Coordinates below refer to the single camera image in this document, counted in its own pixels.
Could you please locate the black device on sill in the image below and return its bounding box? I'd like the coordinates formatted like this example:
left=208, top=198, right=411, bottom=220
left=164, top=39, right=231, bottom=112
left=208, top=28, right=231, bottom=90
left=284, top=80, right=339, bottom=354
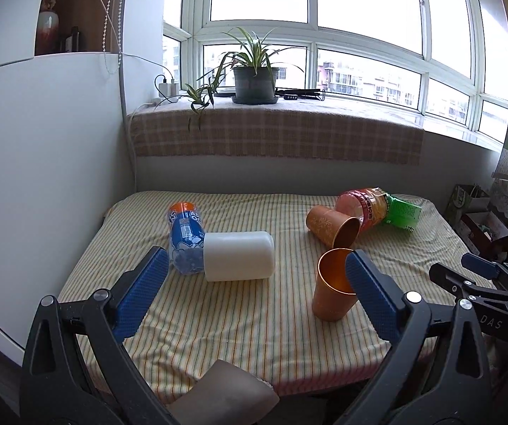
left=275, top=88, right=326, bottom=102

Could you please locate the green packet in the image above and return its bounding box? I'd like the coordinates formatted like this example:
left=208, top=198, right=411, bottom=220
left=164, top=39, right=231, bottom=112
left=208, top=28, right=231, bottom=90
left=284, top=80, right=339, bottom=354
left=382, top=193, right=423, bottom=234

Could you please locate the plain orange cup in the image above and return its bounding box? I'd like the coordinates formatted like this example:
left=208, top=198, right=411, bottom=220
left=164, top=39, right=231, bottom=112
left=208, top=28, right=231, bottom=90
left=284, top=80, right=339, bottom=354
left=311, top=248, right=359, bottom=322

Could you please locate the green cardboard box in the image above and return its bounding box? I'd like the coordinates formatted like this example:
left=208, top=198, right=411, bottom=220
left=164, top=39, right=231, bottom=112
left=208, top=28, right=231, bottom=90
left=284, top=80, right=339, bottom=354
left=446, top=184, right=492, bottom=226

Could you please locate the open cardboard box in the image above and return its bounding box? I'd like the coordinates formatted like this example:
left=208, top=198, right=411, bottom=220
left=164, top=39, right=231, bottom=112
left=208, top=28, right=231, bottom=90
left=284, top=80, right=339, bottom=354
left=459, top=209, right=508, bottom=256

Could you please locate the patterned orange cup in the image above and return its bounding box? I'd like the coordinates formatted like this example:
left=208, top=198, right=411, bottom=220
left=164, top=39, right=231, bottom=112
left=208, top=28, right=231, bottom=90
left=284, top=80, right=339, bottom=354
left=306, top=205, right=362, bottom=251

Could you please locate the white bead cord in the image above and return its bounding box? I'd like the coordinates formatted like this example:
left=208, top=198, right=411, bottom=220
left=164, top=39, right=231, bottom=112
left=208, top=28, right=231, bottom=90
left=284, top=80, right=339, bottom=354
left=101, top=0, right=118, bottom=54

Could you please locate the white plastic cup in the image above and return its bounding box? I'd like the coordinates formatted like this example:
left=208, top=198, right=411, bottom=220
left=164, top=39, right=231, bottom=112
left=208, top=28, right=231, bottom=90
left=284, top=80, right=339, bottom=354
left=203, top=230, right=276, bottom=283

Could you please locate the plaid sill cloth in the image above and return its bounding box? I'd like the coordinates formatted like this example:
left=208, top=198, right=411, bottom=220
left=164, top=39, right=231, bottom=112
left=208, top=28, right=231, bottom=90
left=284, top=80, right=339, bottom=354
left=128, top=97, right=425, bottom=167

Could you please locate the brown cushion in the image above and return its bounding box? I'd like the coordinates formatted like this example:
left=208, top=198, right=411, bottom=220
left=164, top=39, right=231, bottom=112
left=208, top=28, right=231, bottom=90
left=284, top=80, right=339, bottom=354
left=165, top=359, right=281, bottom=425

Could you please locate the red and white vase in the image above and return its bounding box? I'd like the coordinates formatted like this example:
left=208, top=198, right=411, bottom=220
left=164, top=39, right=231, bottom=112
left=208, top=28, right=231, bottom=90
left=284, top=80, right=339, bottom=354
left=37, top=0, right=67, bottom=49

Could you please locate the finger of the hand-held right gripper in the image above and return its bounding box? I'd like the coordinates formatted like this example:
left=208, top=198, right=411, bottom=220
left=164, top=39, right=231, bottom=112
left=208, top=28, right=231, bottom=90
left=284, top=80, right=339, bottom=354
left=461, top=253, right=508, bottom=291
left=429, top=263, right=486, bottom=302

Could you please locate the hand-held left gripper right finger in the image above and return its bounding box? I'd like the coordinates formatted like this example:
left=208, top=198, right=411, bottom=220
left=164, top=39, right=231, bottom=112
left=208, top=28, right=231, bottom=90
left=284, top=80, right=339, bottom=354
left=334, top=249, right=494, bottom=425

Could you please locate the white cabinet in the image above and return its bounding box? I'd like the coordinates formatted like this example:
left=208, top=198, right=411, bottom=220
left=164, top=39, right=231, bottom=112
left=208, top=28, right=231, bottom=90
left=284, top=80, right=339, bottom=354
left=0, top=0, right=135, bottom=366

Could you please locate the grey plant saucer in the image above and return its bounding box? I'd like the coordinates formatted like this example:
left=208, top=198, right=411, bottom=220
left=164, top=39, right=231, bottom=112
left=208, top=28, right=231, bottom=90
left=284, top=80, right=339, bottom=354
left=231, top=93, right=280, bottom=106

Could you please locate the potted spider plant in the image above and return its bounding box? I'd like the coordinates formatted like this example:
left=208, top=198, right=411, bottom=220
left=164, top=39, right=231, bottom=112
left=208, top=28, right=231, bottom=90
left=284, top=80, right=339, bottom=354
left=154, top=27, right=305, bottom=132

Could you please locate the white window frame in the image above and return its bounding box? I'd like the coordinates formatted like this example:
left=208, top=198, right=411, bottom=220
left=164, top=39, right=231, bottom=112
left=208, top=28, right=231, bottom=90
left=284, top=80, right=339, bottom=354
left=163, top=0, right=508, bottom=145

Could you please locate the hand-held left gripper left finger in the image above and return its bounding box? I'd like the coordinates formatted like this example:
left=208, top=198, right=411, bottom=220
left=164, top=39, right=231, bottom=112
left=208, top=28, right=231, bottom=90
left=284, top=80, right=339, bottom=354
left=19, top=245, right=179, bottom=425

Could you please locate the blue bottle with orange cap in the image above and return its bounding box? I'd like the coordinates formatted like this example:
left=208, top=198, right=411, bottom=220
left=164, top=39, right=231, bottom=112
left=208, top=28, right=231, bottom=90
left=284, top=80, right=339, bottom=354
left=166, top=201, right=206, bottom=276

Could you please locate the white cable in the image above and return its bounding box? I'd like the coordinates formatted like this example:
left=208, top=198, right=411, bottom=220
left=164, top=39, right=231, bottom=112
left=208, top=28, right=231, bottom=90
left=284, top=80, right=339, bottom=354
left=77, top=0, right=168, bottom=192

